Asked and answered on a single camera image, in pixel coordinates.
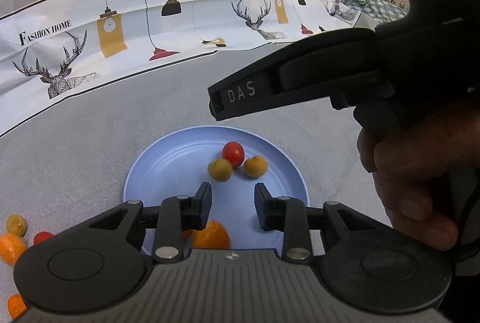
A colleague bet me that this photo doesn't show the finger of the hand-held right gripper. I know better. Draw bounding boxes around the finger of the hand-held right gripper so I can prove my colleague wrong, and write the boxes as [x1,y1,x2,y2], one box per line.
[208,28,377,121]

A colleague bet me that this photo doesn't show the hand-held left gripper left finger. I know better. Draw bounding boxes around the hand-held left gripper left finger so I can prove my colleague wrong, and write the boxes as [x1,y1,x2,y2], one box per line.
[90,181,213,264]

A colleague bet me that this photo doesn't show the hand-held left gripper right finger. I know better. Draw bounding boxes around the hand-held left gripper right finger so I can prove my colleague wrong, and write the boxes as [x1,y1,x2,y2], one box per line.
[254,182,379,264]

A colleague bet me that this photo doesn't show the orange tangerine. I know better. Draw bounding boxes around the orange tangerine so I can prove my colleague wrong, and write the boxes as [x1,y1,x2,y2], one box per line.
[191,220,231,249]
[0,232,28,266]
[7,294,28,321]

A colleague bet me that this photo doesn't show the small yellow fruit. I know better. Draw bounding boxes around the small yellow fruit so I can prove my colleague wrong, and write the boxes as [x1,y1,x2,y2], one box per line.
[6,215,28,237]
[243,155,268,179]
[208,158,233,182]

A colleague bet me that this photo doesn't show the blue round plate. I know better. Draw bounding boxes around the blue round plate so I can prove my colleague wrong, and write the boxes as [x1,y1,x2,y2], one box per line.
[123,125,310,258]

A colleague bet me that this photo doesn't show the red cherry tomato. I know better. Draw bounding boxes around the red cherry tomato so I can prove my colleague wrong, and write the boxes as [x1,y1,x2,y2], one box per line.
[33,231,54,246]
[222,142,245,168]

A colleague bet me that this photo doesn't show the person's right hand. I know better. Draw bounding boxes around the person's right hand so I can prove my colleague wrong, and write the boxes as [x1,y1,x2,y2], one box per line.
[356,100,480,252]

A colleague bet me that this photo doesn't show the green checked cloth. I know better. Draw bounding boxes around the green checked cloth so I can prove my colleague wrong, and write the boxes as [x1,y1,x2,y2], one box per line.
[329,0,409,23]

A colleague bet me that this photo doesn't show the white deer printed cloth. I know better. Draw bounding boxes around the white deer printed cloth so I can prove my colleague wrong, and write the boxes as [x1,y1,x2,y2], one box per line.
[0,0,376,138]

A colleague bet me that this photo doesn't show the grey fabric cover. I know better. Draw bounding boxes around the grey fabric cover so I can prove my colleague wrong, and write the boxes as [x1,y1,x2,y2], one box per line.
[0,0,398,271]

